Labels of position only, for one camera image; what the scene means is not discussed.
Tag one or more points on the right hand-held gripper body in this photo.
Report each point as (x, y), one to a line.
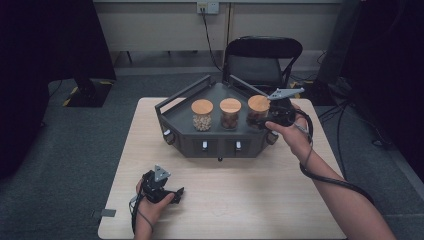
(281, 113)

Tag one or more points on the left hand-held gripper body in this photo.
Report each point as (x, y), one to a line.
(155, 186)

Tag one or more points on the glass jar with brown nuts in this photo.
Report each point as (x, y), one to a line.
(230, 106)
(257, 104)

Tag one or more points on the dark grey corner shelf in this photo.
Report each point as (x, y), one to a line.
(213, 140)

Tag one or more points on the glass jar with white beans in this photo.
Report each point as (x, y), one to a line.
(202, 108)

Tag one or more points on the person's left hand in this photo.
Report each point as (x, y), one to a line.
(151, 210)

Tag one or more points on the person's right hand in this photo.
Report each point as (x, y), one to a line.
(296, 136)

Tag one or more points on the black folding chair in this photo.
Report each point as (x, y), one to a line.
(256, 66)

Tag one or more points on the grey upright panel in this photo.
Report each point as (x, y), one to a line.
(338, 40)

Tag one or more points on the black stand base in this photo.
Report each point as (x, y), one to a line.
(88, 95)

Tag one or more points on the dark curtain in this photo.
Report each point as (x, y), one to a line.
(393, 66)
(40, 66)

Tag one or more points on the white wall socket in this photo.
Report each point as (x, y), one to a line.
(207, 7)

